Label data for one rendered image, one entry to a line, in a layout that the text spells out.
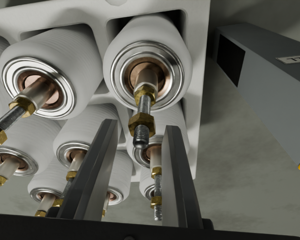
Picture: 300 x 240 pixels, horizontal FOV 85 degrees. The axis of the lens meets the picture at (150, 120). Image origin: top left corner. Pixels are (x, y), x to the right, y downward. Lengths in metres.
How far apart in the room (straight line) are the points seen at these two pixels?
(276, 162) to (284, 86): 0.62
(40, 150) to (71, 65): 0.17
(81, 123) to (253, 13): 0.40
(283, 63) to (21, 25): 0.31
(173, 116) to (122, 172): 0.17
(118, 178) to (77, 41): 0.24
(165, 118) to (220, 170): 0.57
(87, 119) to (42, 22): 0.14
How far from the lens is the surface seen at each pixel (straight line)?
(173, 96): 0.18
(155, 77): 0.16
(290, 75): 0.21
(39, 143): 0.32
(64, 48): 0.21
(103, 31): 0.24
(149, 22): 0.19
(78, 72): 0.20
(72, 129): 0.26
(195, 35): 0.24
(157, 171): 0.22
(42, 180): 0.40
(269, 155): 0.77
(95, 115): 0.28
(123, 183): 0.35
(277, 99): 0.22
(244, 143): 0.67
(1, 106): 0.29
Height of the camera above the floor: 0.41
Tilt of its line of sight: 51 degrees down
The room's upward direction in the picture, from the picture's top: 177 degrees counter-clockwise
